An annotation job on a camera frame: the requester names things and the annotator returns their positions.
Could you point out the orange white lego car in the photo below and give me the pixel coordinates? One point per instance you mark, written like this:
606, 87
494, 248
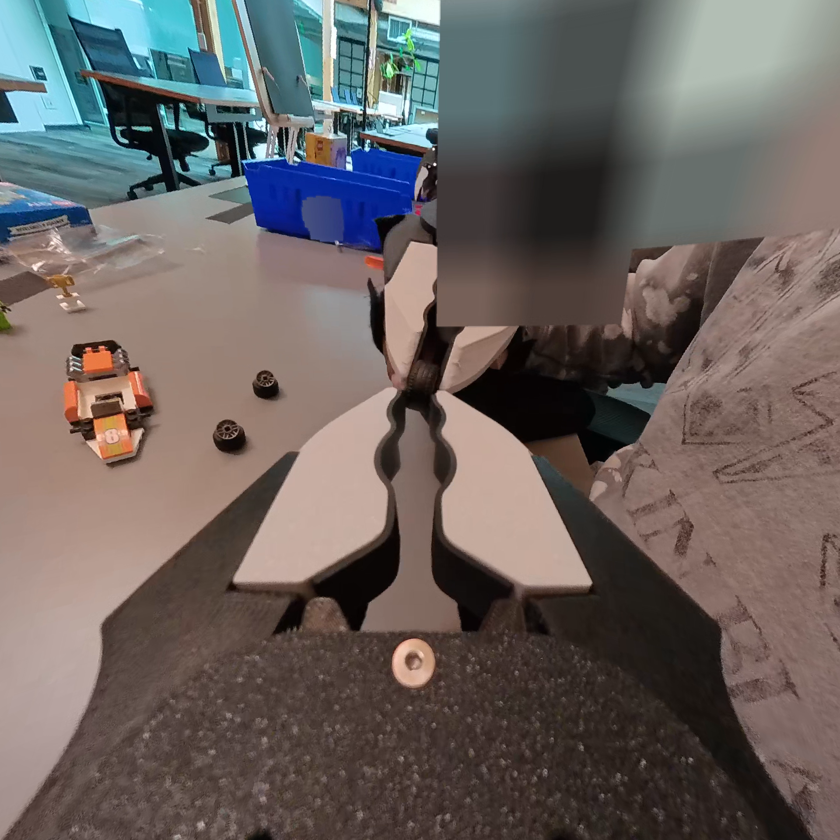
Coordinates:
108, 400

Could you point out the gold lego trophy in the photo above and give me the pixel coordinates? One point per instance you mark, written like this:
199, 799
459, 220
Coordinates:
63, 292

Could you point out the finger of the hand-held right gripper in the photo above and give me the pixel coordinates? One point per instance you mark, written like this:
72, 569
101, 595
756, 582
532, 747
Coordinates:
410, 295
475, 352

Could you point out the blue lego box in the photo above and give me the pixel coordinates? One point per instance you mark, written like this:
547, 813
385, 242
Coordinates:
40, 210

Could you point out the black honeycomb wrist rest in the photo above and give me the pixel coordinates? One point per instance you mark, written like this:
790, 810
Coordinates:
525, 394

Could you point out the yellow cardboard box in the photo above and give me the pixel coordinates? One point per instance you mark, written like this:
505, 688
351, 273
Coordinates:
326, 148

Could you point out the green lego minifigure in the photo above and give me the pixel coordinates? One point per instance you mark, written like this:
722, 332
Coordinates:
4, 316

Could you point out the long meeting table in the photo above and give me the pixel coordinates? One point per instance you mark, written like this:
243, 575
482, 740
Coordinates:
171, 89

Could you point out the clear plastic bag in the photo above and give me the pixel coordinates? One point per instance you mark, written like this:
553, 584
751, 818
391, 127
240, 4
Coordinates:
92, 250

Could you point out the black lego tire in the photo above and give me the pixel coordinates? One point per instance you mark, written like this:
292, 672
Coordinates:
265, 383
423, 381
229, 435

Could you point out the orange plastic part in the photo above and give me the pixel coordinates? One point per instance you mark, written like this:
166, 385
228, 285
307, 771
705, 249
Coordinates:
374, 261

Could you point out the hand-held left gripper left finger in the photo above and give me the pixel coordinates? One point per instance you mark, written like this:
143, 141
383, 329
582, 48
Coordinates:
315, 519

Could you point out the dark panel easel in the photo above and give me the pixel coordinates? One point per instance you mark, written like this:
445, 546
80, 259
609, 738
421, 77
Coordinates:
282, 59

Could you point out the blue storage bin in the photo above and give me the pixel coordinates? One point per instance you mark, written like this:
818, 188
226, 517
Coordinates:
387, 164
282, 197

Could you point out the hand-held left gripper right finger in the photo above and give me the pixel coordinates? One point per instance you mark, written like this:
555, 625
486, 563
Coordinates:
519, 519

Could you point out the black office chair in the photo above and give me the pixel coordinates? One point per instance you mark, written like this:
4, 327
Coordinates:
217, 79
125, 79

